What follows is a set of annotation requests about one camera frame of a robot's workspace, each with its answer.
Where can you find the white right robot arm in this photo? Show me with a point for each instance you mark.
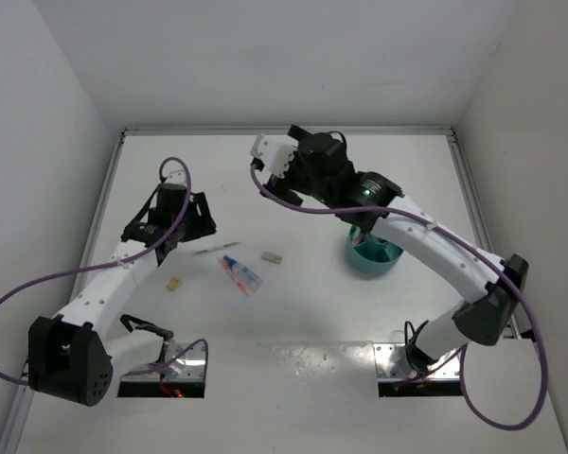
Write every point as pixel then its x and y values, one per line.
pixel 486 282

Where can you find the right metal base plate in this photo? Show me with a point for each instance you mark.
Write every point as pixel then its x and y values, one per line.
pixel 393 368

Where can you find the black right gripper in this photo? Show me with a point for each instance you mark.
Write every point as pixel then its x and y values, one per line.
pixel 279 184

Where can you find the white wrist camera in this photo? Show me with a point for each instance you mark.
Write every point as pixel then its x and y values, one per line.
pixel 272 155
pixel 178 177

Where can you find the grey eraser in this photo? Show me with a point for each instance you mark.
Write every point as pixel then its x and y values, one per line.
pixel 272 257

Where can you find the small yellow eraser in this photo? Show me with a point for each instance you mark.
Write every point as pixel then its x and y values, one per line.
pixel 173 284

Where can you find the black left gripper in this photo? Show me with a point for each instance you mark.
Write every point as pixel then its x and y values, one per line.
pixel 203 223

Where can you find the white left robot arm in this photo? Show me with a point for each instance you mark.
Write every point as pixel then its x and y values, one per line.
pixel 83 350

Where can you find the teal round organizer container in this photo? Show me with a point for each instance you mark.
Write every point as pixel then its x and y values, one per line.
pixel 375 257

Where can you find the red pen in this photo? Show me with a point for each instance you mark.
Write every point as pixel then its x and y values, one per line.
pixel 233 277

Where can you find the pink highlighter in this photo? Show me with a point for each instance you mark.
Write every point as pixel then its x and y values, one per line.
pixel 358 237

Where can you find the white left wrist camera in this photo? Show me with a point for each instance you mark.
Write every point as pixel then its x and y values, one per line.
pixel 178 177

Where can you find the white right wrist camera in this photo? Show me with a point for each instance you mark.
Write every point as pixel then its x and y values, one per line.
pixel 272 155

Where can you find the green pen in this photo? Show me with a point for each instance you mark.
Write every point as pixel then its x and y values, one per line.
pixel 217 248

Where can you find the clear glue bottle blue cap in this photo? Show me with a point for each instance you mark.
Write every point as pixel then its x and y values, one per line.
pixel 250 280

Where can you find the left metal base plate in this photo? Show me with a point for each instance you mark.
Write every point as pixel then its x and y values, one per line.
pixel 182 362

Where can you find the metal base plate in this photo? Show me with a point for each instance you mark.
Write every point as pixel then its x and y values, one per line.
pixel 182 362
pixel 393 368

